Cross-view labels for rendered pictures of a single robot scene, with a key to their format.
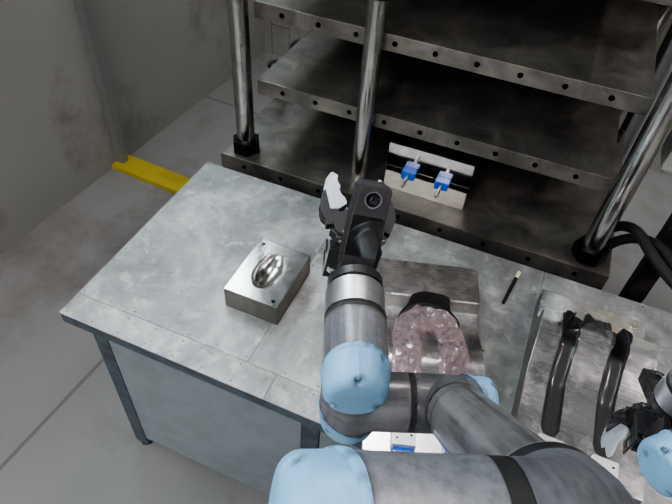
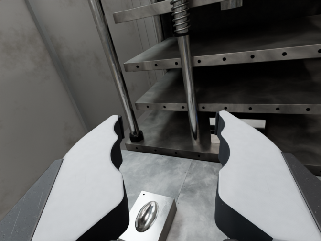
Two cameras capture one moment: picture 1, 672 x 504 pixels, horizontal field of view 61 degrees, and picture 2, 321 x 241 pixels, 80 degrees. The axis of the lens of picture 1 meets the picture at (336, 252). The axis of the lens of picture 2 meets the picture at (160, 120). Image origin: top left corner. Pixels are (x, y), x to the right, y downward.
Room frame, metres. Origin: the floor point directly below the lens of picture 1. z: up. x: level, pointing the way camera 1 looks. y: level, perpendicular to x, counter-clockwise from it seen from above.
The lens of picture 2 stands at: (0.56, -0.04, 1.52)
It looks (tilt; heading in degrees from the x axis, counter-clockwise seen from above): 30 degrees down; 10
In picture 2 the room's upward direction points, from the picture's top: 13 degrees counter-clockwise
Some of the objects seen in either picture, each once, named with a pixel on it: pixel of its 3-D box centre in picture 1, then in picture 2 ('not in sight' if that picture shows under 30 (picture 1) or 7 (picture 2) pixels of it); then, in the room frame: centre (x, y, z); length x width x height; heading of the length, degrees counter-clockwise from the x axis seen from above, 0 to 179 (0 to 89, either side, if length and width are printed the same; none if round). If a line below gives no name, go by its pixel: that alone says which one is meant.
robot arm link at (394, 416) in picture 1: (362, 400); not in sight; (0.37, -0.05, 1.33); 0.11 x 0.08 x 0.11; 93
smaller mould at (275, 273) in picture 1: (268, 280); (148, 221); (0.99, 0.17, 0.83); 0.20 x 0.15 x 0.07; 161
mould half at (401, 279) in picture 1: (424, 355); not in sight; (0.78, -0.23, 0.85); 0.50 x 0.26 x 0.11; 178
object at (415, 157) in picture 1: (447, 135); (239, 109); (1.68, -0.35, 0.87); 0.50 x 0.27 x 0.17; 161
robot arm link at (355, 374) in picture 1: (355, 358); not in sight; (0.37, -0.03, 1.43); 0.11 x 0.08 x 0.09; 3
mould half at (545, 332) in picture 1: (584, 380); not in sight; (0.74, -0.59, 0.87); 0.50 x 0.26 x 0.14; 161
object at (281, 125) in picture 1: (433, 147); (232, 118); (1.77, -0.33, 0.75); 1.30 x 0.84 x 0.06; 71
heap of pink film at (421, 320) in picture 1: (430, 346); not in sight; (0.77, -0.24, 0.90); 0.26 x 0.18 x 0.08; 178
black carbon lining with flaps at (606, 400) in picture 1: (586, 372); not in sight; (0.73, -0.58, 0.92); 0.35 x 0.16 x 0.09; 161
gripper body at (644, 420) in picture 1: (659, 425); not in sight; (0.48, -0.55, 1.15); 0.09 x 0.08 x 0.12; 161
